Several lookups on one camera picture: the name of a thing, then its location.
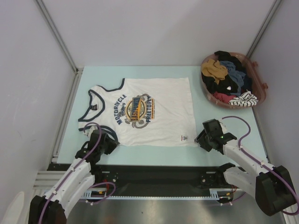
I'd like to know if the white graphic tank top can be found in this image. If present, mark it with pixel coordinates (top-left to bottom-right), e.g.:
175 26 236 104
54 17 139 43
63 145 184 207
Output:
78 77 197 147

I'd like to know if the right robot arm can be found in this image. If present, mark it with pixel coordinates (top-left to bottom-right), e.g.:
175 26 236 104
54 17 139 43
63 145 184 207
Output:
194 119 299 216

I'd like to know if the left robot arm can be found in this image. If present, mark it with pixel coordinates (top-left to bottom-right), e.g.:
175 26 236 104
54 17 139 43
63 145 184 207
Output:
28 129 119 224

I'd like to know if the light blue table mat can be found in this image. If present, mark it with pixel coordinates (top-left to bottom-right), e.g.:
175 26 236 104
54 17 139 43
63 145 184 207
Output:
57 66 266 167

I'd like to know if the red garment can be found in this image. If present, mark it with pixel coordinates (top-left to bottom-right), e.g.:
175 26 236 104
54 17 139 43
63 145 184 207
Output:
213 92 236 104

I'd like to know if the black white striped garment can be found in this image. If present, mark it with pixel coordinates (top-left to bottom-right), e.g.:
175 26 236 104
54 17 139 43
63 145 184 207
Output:
229 91 259 107

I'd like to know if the black garment pile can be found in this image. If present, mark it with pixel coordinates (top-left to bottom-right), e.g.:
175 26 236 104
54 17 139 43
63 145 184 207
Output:
201 51 253 97

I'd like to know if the mustard yellow garment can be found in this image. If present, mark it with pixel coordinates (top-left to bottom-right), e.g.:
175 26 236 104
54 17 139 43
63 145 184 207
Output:
201 59 228 84

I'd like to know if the pink plastic laundry basket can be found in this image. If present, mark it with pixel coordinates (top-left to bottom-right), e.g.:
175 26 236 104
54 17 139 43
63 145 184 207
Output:
200 52 268 109

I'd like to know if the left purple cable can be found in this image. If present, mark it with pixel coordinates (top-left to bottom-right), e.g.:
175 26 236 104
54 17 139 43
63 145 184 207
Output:
39 122 117 224

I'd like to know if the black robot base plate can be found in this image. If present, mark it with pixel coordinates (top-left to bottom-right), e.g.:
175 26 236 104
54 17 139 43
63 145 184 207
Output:
48 163 243 199

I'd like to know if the white cable duct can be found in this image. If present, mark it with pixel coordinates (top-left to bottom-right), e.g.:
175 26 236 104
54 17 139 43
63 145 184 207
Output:
80 188 235 200

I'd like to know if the aluminium frame rail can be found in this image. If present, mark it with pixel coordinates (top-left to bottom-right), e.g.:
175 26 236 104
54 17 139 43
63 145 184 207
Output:
32 68 84 189

